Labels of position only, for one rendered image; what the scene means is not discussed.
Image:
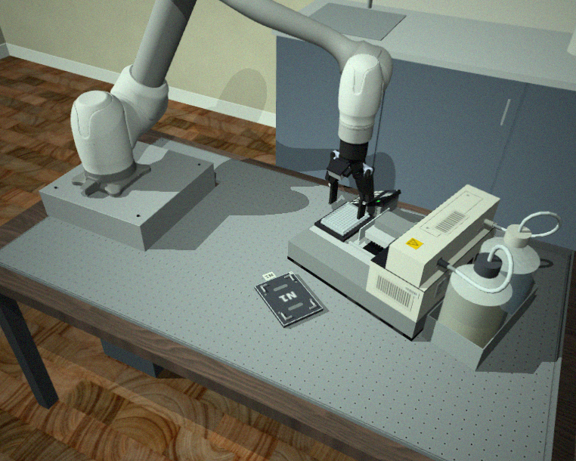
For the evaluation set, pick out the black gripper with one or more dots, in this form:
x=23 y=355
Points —
x=362 y=173

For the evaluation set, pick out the white flexible hose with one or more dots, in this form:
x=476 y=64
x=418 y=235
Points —
x=490 y=257
x=532 y=216

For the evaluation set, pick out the white plastic bottle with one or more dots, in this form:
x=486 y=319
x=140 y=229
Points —
x=470 y=312

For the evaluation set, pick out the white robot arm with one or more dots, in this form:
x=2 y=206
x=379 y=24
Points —
x=106 y=131

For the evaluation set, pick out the clear plastic bottle with blue liquid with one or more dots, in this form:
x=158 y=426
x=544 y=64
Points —
x=526 y=262

